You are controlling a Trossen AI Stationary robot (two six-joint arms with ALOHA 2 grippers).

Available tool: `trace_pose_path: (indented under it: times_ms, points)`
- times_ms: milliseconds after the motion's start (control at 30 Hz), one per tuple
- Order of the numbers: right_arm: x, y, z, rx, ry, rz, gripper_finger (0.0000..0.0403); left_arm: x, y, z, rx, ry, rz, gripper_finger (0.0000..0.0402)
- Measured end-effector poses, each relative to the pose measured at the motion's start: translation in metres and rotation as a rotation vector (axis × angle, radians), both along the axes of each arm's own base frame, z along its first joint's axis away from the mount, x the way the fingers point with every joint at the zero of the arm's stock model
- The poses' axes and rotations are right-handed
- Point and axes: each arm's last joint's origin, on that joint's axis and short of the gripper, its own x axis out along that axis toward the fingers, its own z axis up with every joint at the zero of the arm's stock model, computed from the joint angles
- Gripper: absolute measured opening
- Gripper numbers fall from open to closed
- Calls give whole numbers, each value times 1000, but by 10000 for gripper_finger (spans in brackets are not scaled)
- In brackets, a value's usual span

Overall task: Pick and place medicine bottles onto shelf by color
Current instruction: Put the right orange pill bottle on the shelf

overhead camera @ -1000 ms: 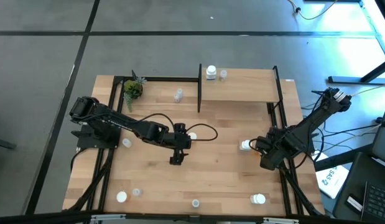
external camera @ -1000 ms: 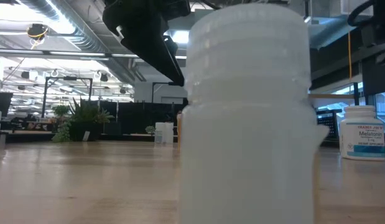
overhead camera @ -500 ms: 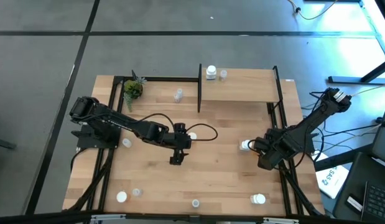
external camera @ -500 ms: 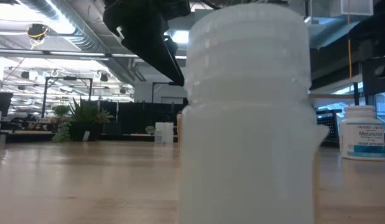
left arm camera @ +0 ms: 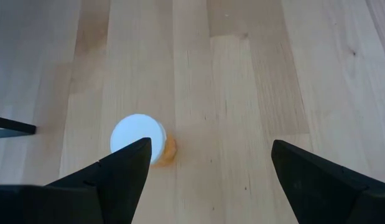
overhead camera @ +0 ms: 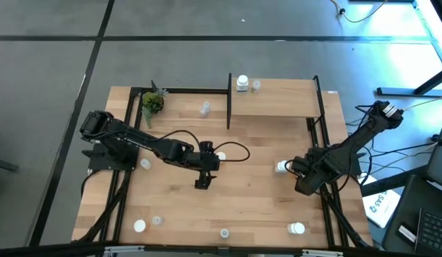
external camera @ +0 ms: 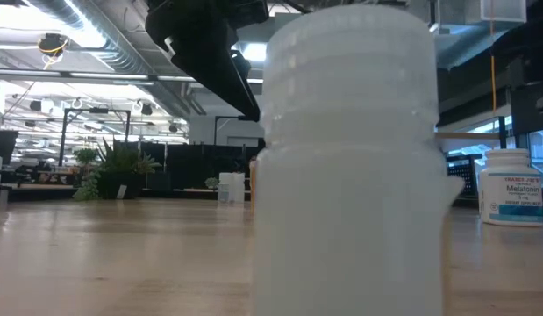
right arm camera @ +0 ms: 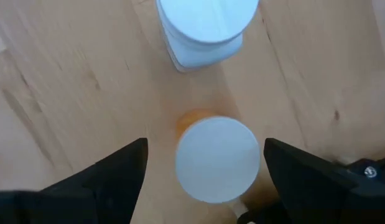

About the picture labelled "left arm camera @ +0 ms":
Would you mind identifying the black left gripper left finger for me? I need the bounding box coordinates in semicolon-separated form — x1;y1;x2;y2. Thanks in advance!
0;137;152;224

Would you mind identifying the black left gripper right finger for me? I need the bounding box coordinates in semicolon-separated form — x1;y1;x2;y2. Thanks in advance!
271;139;385;224

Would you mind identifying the orange pill bottle white cap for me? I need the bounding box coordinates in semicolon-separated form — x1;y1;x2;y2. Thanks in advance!
109;113;178;169

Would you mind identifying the wooden shelf with black posts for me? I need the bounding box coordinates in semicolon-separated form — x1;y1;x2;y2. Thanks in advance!
0;115;37;139

